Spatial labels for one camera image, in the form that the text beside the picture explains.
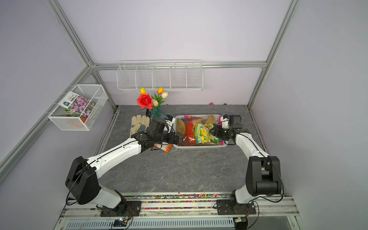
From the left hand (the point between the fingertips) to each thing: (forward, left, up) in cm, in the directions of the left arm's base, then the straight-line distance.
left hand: (178, 135), depth 82 cm
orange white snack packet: (+3, +10, -17) cm, 20 cm away
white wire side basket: (+7, +57, +12) cm, 59 cm away
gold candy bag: (+9, -4, -5) cm, 11 cm away
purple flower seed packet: (+12, +50, +17) cm, 54 cm away
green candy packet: (+1, -15, -4) cm, 15 cm away
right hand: (+5, -22, -5) cm, 23 cm away
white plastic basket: (-2, -6, -11) cm, 12 cm away
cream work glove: (+24, +30, -17) cm, 42 cm away
